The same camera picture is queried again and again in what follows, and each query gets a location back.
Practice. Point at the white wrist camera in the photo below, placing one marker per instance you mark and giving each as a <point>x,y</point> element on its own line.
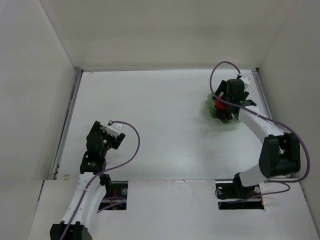
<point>245,79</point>
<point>113,128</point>

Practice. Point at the dark red fake grapes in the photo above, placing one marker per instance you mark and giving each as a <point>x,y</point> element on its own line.
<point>224,115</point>

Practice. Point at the aluminium table rail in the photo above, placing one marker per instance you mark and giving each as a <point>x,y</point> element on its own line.
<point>279,154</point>
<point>56,161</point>

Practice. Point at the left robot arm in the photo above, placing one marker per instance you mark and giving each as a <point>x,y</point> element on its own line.
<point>92,184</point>

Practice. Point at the right aluminium table rail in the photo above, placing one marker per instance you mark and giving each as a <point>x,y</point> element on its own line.
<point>279,154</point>

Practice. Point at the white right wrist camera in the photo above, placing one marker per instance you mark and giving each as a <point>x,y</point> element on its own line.
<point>245,79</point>

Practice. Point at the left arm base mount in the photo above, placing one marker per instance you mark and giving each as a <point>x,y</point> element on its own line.
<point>116,197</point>

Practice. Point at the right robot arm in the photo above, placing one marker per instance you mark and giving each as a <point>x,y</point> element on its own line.
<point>248,116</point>

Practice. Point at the left aluminium table rail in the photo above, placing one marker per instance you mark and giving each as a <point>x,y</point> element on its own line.
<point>56,161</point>

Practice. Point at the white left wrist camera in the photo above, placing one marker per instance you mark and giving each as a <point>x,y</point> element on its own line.
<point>113,128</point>

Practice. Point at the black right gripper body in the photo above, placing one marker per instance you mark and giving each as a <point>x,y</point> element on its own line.
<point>225,106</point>

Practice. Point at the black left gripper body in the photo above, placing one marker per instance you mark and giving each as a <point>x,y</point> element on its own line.
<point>105,132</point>

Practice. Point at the green scalloped fruit bowl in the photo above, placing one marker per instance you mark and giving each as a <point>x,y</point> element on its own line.
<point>210,105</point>

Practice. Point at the red fake apple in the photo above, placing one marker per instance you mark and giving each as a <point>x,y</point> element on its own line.
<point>220,105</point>

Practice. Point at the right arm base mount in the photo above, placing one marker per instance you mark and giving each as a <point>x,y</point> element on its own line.
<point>231,199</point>

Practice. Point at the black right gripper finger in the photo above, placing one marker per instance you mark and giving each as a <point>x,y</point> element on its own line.
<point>247,102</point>
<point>221,91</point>

